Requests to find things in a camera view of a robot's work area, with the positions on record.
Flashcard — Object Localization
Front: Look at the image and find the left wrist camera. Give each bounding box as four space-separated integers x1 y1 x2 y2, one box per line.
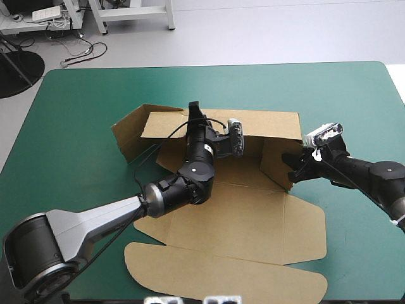
227 118 245 157

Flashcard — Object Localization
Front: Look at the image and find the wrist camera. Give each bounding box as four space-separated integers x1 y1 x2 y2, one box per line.
227 118 245 157
304 122 344 149

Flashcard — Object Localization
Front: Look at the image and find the black round stand base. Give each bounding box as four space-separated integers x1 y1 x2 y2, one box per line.
0 34 46 99

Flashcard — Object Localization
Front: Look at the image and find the white metal frame table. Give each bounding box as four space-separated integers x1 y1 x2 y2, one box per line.
88 0 177 35

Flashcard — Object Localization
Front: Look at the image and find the black floor cable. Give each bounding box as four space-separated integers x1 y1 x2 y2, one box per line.
47 30 108 69

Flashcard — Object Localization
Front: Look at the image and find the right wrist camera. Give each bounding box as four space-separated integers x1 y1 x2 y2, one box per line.
304 122 344 149

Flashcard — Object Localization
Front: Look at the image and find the grey low shelf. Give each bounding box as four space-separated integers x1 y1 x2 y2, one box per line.
0 0 85 36

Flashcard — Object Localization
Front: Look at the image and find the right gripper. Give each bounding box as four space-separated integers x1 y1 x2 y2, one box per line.
281 139 351 187

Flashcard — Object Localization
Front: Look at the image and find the white power strip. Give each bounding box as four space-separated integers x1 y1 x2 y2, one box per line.
31 5 63 23

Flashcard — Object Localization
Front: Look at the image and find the brown cardboard box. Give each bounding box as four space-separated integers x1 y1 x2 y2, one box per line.
111 103 328 303

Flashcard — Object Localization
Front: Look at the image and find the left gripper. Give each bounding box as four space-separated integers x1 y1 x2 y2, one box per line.
185 101 231 159

